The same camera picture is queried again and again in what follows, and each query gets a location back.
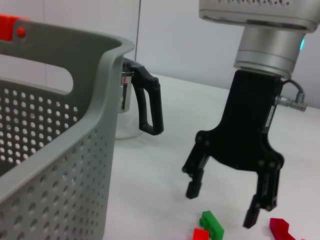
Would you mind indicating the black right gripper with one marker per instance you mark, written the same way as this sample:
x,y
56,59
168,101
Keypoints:
x,y
245,125

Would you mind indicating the green stepped brick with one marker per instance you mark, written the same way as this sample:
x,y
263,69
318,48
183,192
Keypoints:
x,y
212,223

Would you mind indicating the dark red long brick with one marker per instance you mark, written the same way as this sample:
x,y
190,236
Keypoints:
x,y
278,226

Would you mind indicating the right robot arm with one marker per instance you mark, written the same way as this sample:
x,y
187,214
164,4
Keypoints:
x,y
267,50

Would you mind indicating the grey-green perforated storage bin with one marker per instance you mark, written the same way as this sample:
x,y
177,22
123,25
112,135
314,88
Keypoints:
x,y
62,150

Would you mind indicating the small red square brick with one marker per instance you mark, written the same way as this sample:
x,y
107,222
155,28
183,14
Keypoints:
x,y
201,233

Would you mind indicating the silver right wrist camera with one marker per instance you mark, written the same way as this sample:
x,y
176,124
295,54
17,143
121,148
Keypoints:
x,y
257,12

